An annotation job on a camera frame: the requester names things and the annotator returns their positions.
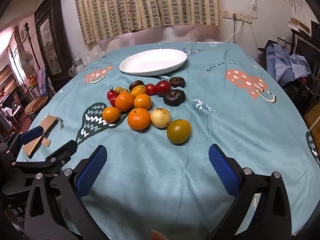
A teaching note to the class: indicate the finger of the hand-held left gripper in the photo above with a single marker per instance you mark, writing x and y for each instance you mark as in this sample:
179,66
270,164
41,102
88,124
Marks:
60,155
31,134

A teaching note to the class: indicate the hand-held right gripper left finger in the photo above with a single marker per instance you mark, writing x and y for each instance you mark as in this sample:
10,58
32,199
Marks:
91,172

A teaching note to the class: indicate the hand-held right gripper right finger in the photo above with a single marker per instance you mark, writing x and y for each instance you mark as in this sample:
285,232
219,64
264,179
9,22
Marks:
223,172

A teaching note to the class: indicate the green yellow round fruit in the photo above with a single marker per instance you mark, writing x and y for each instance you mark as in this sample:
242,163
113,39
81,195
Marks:
179,131

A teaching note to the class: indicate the small orange mandarin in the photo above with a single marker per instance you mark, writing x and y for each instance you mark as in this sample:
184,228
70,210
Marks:
111,114

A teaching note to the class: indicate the small red cherry tomato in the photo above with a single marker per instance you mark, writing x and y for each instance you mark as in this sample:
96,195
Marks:
113,101
112,94

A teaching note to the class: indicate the pale yellow round fruit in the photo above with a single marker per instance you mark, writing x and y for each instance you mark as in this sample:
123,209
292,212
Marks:
161,117

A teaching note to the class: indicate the small yellow green tomato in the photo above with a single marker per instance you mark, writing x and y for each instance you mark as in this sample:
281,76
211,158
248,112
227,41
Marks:
118,90
124,90

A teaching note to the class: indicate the yellow orange tomato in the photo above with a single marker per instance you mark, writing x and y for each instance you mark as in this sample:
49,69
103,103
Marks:
138,90

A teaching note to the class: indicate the large dark red tomato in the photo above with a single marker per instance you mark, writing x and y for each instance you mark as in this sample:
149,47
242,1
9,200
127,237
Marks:
163,87

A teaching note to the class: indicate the white oval plate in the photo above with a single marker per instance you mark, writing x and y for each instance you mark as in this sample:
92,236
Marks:
152,62

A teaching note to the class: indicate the person's right hand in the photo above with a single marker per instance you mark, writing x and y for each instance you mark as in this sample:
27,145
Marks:
158,235

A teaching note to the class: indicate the brown cardboard piece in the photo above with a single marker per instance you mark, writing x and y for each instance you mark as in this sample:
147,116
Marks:
48,123

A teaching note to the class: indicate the chair with brown cushion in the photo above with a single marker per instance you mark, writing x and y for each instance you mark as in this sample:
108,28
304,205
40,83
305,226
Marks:
35,106

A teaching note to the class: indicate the teal printed tablecloth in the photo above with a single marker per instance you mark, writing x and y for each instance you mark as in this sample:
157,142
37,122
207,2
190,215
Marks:
175,180

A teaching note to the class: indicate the wooden bookshelf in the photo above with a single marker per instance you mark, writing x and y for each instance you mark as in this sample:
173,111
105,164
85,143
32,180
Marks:
7,80

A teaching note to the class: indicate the standing fan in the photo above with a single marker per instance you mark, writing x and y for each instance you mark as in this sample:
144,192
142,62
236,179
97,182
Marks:
27,61

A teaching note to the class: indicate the white kettle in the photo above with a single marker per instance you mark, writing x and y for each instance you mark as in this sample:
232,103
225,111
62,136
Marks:
76,66

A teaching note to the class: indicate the dark wooden framed cabinet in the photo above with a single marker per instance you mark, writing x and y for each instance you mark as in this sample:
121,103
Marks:
47,42

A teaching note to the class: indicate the dark brown wrinkled date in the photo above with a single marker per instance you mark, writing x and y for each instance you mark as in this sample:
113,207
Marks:
136,84

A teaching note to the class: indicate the dark coat stand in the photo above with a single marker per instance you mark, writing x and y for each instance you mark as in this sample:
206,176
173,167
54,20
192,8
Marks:
26,28

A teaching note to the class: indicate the blue clothes pile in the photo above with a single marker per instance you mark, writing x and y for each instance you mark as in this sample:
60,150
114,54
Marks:
282,62

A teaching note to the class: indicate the black monitor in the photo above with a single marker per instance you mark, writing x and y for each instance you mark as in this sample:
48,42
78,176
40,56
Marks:
307,47

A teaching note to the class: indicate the striped checked curtain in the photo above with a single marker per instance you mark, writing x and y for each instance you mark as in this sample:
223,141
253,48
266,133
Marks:
140,5

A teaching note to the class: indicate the white wall socket strip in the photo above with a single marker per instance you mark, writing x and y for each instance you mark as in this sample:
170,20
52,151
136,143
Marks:
242,17

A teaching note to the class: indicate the white wall socket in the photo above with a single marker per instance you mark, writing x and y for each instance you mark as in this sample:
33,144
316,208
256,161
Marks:
226,14

